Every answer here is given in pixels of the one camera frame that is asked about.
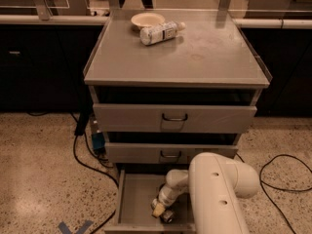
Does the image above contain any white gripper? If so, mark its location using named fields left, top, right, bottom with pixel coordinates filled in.
left=152, top=184, right=182, bottom=217

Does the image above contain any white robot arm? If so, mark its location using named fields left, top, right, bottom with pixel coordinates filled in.
left=152, top=153, right=260, bottom=234

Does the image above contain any bottom grey drawer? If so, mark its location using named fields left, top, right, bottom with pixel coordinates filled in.
left=104, top=171, right=196, bottom=234

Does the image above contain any grey drawer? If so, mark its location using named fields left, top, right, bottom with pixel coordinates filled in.
left=105, top=142, right=238, bottom=164
left=94, top=103, right=256, bottom=134
left=104, top=171, right=196, bottom=234

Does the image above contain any middle grey drawer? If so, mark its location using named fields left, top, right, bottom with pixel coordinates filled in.
left=105, top=142, right=238, bottom=164

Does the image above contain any grey drawer cabinet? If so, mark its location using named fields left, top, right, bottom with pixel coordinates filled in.
left=83, top=7, right=273, bottom=180

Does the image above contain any top grey drawer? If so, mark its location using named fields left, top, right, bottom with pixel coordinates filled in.
left=94, top=103, right=256, bottom=134

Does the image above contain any blue tape cross mark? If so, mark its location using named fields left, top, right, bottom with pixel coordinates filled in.
left=58, top=219, right=95, bottom=234

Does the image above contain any blue power box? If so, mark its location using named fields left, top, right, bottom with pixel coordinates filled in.
left=92, top=133, right=105, bottom=154

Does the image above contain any white plastic bottle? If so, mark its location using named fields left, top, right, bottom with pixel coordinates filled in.
left=139, top=21, right=186, bottom=46

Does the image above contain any white bowl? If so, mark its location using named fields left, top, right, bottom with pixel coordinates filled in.
left=131, top=13, right=165, bottom=29

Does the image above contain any black cable left floor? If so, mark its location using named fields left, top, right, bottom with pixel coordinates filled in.
left=26, top=111, right=120, bottom=234

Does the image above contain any black cable floor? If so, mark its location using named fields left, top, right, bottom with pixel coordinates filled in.
left=235, top=152, right=312, bottom=234
left=26, top=111, right=120, bottom=234

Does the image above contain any black cable right floor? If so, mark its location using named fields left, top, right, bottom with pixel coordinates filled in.
left=235, top=152, right=312, bottom=234

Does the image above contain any white horizontal rail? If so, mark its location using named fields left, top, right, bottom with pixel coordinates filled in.
left=0, top=15, right=312, bottom=29

